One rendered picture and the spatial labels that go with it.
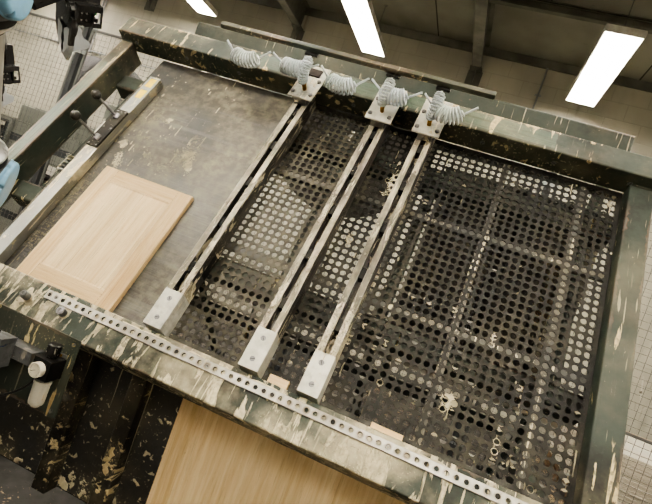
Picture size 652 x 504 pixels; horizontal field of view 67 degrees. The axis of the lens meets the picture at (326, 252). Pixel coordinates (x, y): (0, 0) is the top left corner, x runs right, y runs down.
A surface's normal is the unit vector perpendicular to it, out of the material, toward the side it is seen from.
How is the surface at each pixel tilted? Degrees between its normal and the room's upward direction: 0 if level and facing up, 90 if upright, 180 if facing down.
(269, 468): 90
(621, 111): 90
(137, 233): 60
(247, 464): 90
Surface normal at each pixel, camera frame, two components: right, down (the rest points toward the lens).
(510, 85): -0.26, -0.07
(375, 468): -0.02, -0.53
